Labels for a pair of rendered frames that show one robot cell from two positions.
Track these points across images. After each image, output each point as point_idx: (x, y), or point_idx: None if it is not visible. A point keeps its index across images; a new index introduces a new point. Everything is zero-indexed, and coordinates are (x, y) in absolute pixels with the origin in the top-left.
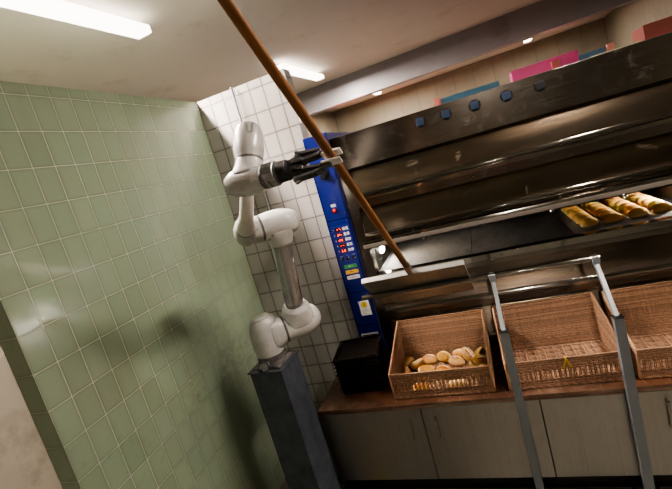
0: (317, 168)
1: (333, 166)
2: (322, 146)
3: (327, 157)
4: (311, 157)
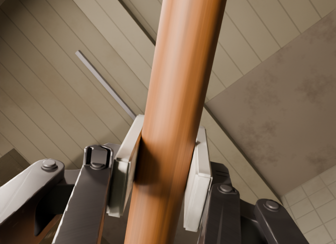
0: (260, 204)
1: (170, 227)
2: (220, 27)
3: (191, 142)
4: (101, 223)
